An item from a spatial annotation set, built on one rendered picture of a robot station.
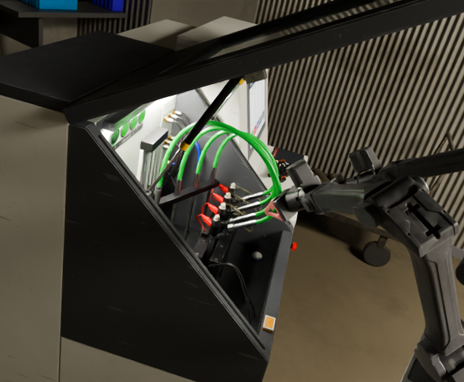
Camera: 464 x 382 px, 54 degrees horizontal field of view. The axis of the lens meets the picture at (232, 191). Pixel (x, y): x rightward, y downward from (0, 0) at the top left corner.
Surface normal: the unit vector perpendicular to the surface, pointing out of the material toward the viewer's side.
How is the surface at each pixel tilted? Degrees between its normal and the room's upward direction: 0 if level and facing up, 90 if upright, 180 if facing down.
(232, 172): 90
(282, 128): 90
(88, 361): 90
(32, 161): 90
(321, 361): 0
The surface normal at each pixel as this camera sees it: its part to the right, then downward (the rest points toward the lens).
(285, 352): 0.20, -0.86
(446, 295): 0.37, 0.45
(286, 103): -0.56, 0.29
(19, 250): -0.22, 0.43
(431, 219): -0.21, -0.51
